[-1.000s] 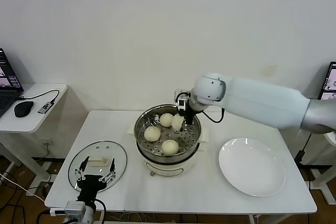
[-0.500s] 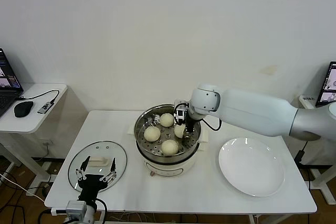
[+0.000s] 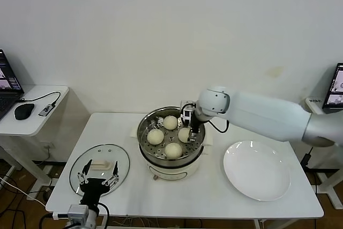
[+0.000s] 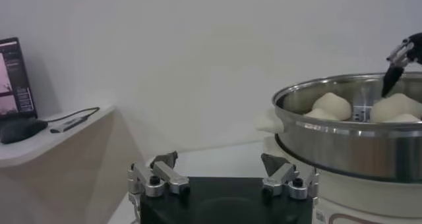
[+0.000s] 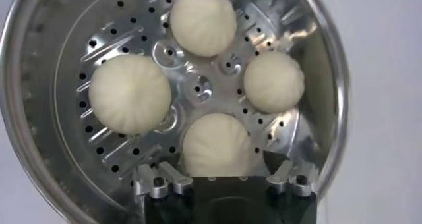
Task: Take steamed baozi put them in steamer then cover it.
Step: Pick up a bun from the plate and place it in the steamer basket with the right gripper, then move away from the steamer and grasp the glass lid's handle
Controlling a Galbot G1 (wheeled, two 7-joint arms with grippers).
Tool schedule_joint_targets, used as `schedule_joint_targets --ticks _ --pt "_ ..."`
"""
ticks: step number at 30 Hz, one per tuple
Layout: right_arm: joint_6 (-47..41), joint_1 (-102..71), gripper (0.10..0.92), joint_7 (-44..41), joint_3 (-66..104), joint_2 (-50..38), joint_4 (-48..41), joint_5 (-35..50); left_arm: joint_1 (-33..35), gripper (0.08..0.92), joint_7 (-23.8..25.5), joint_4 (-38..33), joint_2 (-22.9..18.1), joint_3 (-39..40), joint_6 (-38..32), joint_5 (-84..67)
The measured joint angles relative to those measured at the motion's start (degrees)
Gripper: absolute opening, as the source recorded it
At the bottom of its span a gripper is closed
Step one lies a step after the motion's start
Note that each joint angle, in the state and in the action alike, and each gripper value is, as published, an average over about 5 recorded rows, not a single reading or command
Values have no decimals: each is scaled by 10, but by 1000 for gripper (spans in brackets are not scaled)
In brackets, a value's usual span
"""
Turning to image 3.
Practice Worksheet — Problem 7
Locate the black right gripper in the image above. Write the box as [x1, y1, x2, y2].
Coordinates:
[189, 115, 202, 143]

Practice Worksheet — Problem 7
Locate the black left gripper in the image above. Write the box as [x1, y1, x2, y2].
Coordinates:
[77, 159, 120, 205]

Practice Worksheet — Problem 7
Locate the white steamed baozi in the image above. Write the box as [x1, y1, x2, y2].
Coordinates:
[146, 129, 165, 145]
[177, 127, 191, 143]
[163, 115, 179, 130]
[164, 142, 183, 159]

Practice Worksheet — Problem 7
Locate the glass lid cream handle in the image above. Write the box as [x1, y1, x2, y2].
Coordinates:
[69, 144, 131, 198]

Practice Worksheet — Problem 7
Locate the perforated steel steamer basket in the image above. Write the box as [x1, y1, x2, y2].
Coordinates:
[137, 107, 207, 168]

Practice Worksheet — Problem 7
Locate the cream electric cooking pot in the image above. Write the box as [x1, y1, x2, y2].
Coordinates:
[130, 128, 214, 182]

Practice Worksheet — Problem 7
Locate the white round plate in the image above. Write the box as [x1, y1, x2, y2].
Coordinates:
[222, 140, 292, 202]

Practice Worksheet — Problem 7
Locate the silver usb hub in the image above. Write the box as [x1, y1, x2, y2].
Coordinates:
[39, 102, 56, 118]

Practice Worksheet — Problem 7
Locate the black computer mouse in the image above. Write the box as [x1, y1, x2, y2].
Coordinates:
[14, 102, 35, 121]

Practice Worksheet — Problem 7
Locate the open black laptop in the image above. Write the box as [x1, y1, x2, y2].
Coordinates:
[323, 63, 343, 116]
[0, 49, 25, 122]

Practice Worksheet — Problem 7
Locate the black right camera cable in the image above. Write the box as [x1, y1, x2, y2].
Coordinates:
[207, 120, 230, 134]

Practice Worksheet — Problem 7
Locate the left camera cable white plug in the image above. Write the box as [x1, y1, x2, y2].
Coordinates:
[39, 211, 69, 229]

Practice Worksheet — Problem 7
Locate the black usb hub cable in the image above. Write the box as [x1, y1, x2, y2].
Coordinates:
[17, 91, 62, 106]

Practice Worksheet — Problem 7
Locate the black power adapter cable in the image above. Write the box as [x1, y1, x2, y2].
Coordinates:
[299, 146, 315, 168]

